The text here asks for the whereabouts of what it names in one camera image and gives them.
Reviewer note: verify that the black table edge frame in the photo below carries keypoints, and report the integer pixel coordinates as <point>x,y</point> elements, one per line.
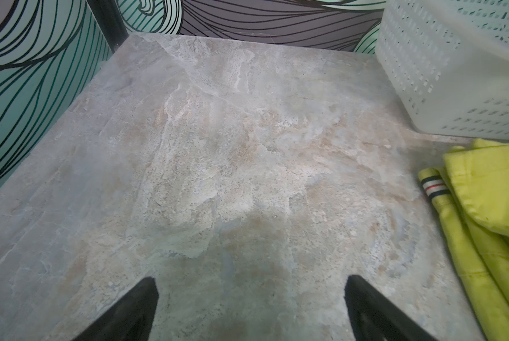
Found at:
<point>109,19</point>

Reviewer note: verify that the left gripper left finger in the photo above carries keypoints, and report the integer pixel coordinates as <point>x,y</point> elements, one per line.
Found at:
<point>130,318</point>

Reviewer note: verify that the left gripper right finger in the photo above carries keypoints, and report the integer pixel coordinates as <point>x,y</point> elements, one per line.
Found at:
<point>374,317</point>

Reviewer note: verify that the yellow-green long pants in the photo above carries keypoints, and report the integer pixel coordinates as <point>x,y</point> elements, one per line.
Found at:
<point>470,193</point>

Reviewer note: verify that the white plastic mesh basket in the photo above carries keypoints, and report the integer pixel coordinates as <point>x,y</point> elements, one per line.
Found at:
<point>449,63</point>

